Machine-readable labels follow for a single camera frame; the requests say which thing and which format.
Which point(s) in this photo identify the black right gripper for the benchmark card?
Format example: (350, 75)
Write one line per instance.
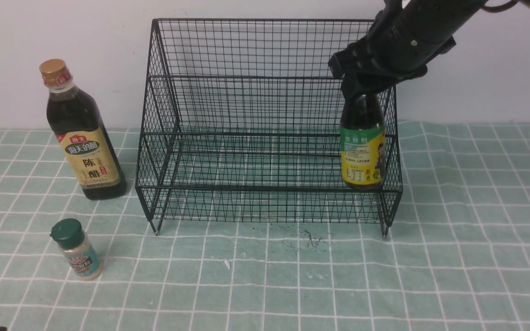
(397, 48)

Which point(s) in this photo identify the orange-capped dark sauce bottle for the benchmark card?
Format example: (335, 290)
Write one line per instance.
(362, 143)

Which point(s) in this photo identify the small green-capped spice jar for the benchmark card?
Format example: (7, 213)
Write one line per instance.
(77, 249)

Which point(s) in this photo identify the large dark vinegar bottle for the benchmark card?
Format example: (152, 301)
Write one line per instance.
(76, 122)

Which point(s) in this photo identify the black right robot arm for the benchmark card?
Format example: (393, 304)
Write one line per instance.
(457, 11)

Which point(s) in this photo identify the green checkered tablecloth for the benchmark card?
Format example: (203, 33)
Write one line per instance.
(457, 259)

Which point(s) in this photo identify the black wire mesh shelf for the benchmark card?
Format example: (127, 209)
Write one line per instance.
(241, 124)

